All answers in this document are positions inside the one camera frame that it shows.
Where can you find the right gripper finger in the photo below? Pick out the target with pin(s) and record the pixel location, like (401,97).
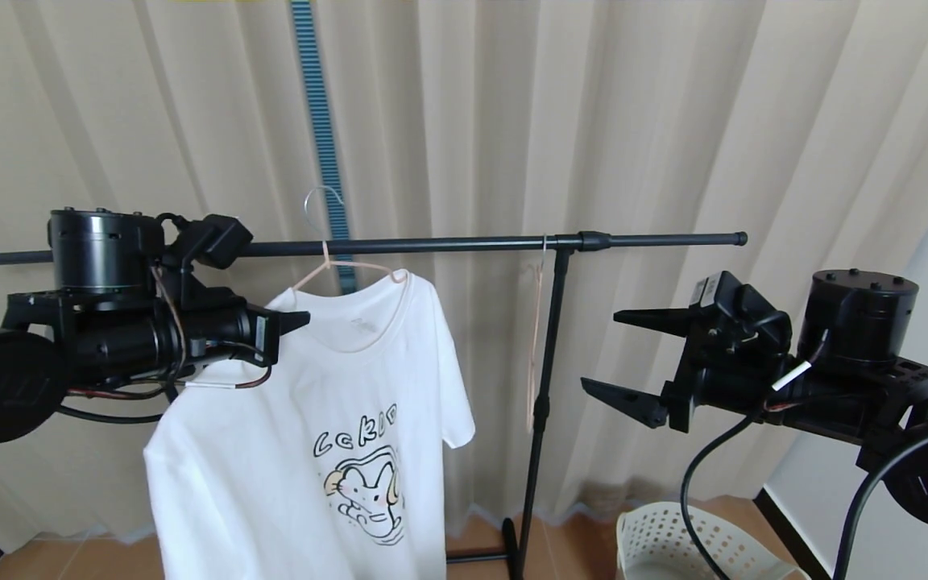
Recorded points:
(629,403)
(657,320)

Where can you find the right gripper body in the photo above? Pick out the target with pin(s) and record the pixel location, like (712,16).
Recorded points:
(714,379)

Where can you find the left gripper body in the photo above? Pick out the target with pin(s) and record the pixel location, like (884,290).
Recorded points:
(258,334)

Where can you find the white printed t-shirt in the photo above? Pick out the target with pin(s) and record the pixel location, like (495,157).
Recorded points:
(287,419)

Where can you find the pink clothes hanger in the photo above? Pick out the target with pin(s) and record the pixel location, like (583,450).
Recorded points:
(327,258)
(535,322)

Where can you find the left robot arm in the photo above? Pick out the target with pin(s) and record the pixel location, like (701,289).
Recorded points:
(101,250)

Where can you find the white laundry basket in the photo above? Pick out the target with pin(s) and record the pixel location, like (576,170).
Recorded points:
(673,540)

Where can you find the black clothes rack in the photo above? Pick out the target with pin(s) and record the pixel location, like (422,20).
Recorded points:
(472,242)

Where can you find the beige curtain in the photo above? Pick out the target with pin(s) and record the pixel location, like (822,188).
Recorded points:
(109,105)
(593,121)

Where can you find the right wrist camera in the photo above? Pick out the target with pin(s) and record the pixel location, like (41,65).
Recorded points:
(734,302)

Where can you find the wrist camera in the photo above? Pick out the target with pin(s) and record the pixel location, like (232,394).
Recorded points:
(218,238)
(734,302)

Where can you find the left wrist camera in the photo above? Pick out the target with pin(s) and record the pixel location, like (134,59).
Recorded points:
(218,238)

